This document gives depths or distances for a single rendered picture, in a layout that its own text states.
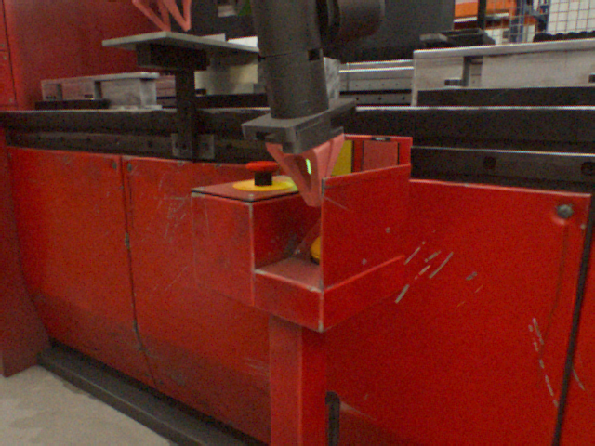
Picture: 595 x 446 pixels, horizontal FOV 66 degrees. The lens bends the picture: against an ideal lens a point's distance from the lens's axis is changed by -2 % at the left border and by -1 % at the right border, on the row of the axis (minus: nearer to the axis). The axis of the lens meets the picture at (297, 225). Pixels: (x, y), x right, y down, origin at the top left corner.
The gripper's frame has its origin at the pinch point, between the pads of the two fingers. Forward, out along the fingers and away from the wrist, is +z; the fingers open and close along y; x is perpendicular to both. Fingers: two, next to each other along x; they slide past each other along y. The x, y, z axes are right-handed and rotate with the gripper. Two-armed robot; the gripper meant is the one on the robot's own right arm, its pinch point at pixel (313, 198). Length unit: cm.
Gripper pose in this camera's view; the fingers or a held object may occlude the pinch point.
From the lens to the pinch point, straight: 48.4
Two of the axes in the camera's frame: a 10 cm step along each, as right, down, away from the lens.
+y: 6.5, -4.1, 6.4
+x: -7.5, -1.7, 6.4
